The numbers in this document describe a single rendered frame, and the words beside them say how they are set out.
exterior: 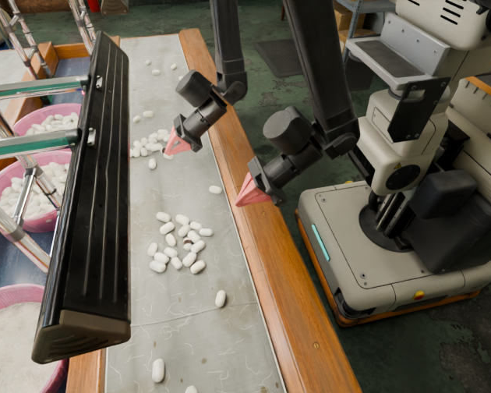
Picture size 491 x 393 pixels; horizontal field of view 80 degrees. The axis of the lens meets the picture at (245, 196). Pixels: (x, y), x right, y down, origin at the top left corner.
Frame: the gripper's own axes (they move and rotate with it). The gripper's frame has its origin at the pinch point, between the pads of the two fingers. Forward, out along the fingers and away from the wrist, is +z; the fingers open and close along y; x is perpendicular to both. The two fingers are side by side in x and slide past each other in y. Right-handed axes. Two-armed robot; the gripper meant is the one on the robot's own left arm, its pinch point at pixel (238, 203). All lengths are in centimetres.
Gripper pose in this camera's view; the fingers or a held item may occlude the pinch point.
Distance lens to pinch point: 62.5
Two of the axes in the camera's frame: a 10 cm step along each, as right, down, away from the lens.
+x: 6.1, 3.9, 6.8
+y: 2.6, 7.2, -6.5
